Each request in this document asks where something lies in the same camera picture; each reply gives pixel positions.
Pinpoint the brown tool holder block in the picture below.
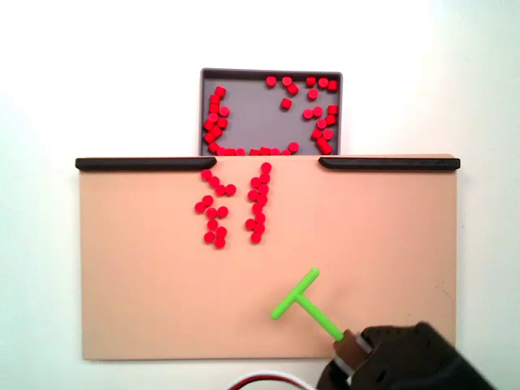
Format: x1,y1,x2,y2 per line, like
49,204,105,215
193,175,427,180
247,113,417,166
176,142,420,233
331,329,369,369

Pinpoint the green T-shaped pusher tool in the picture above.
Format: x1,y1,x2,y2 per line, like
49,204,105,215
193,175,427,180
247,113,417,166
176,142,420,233
270,266,345,342

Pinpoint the beige rectangular board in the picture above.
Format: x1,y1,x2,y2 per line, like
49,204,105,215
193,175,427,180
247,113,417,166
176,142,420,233
76,153,461,362

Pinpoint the grey plastic tray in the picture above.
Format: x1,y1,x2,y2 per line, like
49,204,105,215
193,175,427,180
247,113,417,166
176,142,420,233
199,67,345,157

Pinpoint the black rail strip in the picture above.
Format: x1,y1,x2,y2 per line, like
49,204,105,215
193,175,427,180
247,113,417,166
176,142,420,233
75,157,218,171
318,156,462,171

